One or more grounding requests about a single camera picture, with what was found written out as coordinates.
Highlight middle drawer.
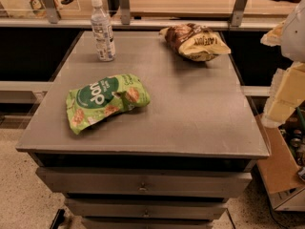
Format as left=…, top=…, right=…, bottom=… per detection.
left=65, top=198, right=226, bottom=220

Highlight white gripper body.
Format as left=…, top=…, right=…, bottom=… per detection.
left=281, top=0, right=305, bottom=62

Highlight top drawer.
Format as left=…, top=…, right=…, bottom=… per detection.
left=36, top=167, right=252, bottom=198

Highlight metal bracket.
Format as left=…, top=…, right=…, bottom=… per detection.
left=230, top=0, right=248, bottom=27
left=119, top=0, right=131, bottom=25

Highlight cans in box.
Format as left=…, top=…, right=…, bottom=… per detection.
left=280, top=129, right=305, bottom=166

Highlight brown chip bag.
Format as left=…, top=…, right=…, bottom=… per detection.
left=159, top=23, right=231, bottom=62

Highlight green rice chip bag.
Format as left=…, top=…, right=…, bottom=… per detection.
left=66, top=73, right=151, bottom=135

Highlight bottom drawer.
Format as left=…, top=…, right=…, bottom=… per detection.
left=82, top=218, right=213, bottom=229

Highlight cardboard box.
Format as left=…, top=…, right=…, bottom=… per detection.
left=255, top=114, right=305, bottom=212

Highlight green cable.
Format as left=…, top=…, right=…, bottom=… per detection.
left=295, top=106, right=305, bottom=132

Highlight drawer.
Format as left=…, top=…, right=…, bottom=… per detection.
left=82, top=218, right=213, bottom=229
left=36, top=167, right=252, bottom=198
left=65, top=198, right=226, bottom=220

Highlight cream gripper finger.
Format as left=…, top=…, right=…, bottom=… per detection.
left=260, top=21, right=285, bottom=47
left=261, top=62, right=305, bottom=128

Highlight right metal bracket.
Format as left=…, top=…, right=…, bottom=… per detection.
left=230, top=0, right=248, bottom=27

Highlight clear plastic water bottle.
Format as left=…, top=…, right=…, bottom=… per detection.
left=91, top=0, right=115, bottom=62

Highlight middle metal bracket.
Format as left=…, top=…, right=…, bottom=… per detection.
left=119, top=0, right=131, bottom=25

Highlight grey drawer cabinet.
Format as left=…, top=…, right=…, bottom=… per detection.
left=15, top=30, right=271, bottom=229

